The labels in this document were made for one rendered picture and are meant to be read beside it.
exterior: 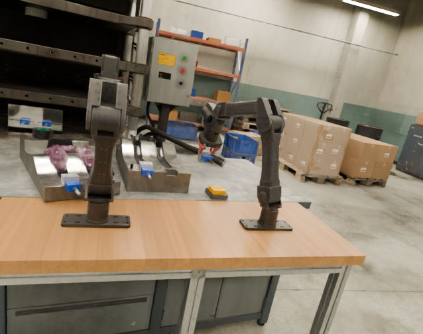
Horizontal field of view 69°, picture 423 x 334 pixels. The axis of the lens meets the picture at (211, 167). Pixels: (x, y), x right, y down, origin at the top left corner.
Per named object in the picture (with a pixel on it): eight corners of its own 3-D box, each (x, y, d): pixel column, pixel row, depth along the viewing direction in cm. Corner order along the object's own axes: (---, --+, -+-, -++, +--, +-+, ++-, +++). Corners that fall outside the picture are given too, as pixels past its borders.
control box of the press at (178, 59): (168, 246, 239) (201, 46, 199) (128, 248, 227) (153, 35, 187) (162, 232, 258) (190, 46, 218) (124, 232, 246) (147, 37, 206)
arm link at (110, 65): (96, 53, 103) (95, 52, 93) (122, 58, 106) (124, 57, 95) (93, 88, 106) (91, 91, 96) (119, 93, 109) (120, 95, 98)
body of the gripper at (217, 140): (197, 135, 142) (202, 122, 137) (218, 137, 146) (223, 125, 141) (201, 145, 137) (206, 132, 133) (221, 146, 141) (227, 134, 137)
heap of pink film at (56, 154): (101, 170, 124) (103, 152, 122) (52, 173, 113) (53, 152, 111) (81, 152, 143) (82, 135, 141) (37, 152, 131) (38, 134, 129)
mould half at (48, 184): (119, 195, 119) (122, 167, 116) (44, 202, 103) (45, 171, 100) (79, 156, 155) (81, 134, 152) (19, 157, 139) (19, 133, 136)
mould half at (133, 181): (187, 193, 134) (193, 164, 130) (126, 191, 124) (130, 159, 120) (162, 158, 178) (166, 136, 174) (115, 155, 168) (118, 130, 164)
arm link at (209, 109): (195, 114, 138) (207, 91, 132) (210, 115, 144) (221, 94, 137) (207, 130, 132) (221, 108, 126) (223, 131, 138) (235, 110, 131)
